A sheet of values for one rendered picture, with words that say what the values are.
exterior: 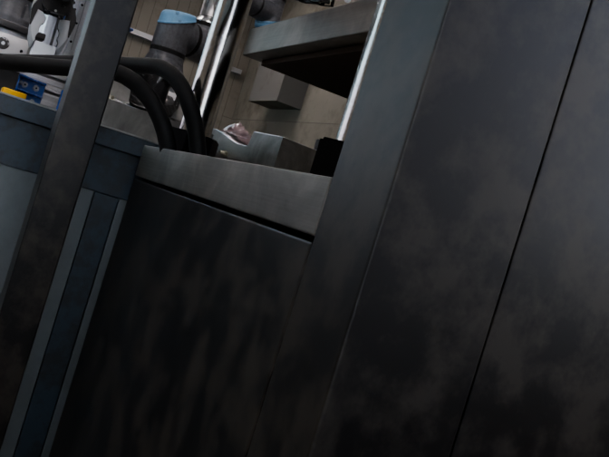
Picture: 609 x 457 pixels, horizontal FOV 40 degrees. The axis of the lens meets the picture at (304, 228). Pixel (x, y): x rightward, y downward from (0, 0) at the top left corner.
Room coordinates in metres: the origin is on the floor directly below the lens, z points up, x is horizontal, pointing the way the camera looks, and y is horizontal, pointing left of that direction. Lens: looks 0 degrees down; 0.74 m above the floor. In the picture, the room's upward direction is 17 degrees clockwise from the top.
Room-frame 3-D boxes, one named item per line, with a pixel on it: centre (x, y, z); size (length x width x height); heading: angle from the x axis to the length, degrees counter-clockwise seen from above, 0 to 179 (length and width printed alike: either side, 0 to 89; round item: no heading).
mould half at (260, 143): (2.25, 0.18, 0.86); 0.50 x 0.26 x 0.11; 41
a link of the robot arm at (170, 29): (2.76, 0.59, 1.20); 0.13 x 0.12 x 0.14; 141
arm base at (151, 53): (2.76, 0.60, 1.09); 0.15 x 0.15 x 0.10
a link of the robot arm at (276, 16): (2.68, 0.32, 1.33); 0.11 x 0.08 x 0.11; 141
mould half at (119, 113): (2.02, 0.47, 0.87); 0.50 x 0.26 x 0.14; 24
